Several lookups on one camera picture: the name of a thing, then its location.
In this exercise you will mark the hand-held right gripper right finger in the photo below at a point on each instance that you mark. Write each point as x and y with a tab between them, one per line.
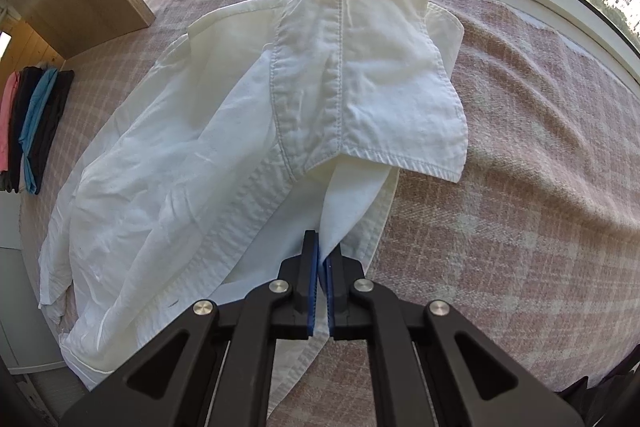
327	287

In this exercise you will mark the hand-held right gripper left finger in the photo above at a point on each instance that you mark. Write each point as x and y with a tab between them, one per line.
313	287

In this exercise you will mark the white shirt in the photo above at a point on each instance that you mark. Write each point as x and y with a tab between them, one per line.
200	157

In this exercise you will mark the pink plaid blanket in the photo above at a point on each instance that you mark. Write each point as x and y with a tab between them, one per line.
500	207

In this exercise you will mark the white cabinet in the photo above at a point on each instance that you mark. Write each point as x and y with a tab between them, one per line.
15	307

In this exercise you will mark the dark cloth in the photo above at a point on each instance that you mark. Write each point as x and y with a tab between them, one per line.
615	394

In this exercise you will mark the black folded garment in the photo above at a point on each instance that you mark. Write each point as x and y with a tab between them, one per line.
20	107
52	117

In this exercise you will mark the blue folded garment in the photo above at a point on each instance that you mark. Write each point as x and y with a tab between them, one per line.
37	117

